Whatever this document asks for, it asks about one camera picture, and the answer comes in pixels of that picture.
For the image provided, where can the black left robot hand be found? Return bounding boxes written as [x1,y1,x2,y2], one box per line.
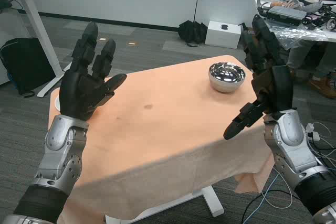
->
[59,21,128,122]

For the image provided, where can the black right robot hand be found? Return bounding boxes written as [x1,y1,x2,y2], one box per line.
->
[223,14,295,141]

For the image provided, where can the shiny steel bowl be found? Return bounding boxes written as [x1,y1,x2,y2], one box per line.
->
[208,61,247,93]

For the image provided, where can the seated person in grey trousers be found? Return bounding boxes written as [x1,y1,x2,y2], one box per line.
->
[286,0,336,100]

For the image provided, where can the white power strip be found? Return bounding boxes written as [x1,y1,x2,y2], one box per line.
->
[306,123,321,141]

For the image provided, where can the black backpack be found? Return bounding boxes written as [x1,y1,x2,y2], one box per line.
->
[0,37,56,99]

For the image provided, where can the clear plastic bag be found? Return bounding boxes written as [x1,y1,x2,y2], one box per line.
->
[272,23,329,50]

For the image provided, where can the white cluttered desk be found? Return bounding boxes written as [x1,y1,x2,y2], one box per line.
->
[253,0,336,42]

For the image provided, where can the grey hard case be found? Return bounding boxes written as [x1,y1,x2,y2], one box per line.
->
[266,5,308,25]

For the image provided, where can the white cardboard box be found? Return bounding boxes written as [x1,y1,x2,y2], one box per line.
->
[205,20,242,50]

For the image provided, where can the white standing desk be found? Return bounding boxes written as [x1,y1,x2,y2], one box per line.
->
[0,0,71,98]

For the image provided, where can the grey curved plastic part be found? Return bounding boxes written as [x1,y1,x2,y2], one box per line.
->
[301,0,323,13]

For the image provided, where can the orange tablecloth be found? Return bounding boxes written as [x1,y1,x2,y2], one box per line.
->
[47,55,276,224]

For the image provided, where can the black folded umbrella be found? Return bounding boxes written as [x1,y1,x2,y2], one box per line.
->
[178,0,208,48]

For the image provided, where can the white floor cables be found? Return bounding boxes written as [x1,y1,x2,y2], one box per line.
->
[306,121,336,167]

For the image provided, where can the tangled black cables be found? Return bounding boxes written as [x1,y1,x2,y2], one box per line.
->
[306,5,336,32]

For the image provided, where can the blue floor cable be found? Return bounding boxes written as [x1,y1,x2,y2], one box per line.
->
[261,173,293,216]

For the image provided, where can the black floor cable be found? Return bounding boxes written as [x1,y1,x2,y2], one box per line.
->
[241,189,297,224]

